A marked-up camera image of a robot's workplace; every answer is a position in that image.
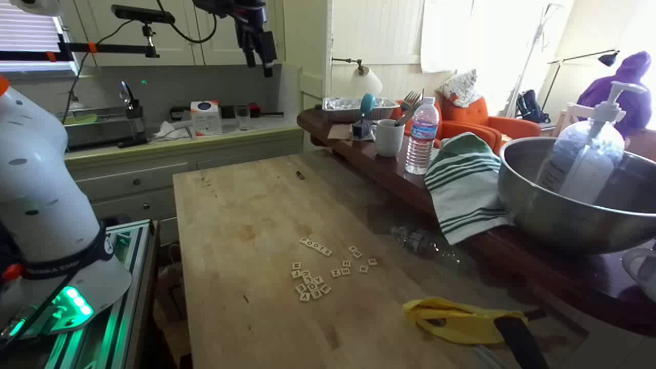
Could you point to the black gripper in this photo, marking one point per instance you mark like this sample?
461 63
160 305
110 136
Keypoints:
255 36

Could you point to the small white letter tile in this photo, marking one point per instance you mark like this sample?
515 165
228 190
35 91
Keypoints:
336 272
306 281
344 272
352 250
308 273
315 293
327 250
300 287
364 269
297 264
346 262
325 287
308 243
303 298
372 260
315 280
297 275

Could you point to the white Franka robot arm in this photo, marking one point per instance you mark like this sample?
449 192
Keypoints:
42 192

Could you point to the white box with blue print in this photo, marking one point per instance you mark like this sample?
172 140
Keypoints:
206 115

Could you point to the white shade desk lamp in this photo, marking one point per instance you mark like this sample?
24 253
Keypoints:
360 79

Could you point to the teal scoop on black base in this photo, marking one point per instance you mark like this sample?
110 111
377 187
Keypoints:
366 113

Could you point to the white drawer cabinet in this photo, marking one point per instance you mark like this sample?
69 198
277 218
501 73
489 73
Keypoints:
176 170

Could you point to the white ceramic mug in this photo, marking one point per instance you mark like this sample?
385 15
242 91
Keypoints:
387 137

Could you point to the metal spoons in mug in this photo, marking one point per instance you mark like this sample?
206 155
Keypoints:
410 109

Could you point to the dark wooden side counter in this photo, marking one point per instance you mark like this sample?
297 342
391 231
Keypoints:
382 175

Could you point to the clear plastic water bottle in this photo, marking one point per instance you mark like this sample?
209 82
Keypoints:
421 140

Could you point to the dark tray on cabinet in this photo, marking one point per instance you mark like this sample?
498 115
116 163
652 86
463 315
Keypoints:
99 127

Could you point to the white patterned bag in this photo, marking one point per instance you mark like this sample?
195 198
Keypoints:
461 86

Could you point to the orange cloth heap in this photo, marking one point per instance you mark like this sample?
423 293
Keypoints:
489 123

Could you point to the crumpled clear plastic wrap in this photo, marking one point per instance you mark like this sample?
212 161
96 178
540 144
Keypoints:
423 240

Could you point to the green striped white towel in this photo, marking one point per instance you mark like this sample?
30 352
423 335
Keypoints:
467 187

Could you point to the white window blind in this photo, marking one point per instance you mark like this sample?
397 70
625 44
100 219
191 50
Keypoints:
30 37

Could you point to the thin floor lamp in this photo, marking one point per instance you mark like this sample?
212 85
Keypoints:
581 59

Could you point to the clear pump dispenser bottle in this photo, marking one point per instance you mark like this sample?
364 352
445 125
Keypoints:
585 155

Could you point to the large steel mixing bowl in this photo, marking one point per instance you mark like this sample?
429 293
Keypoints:
575 211

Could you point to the purple plush figure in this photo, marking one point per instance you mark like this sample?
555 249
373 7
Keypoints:
618 94

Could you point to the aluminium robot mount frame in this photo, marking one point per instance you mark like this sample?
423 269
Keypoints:
130 273

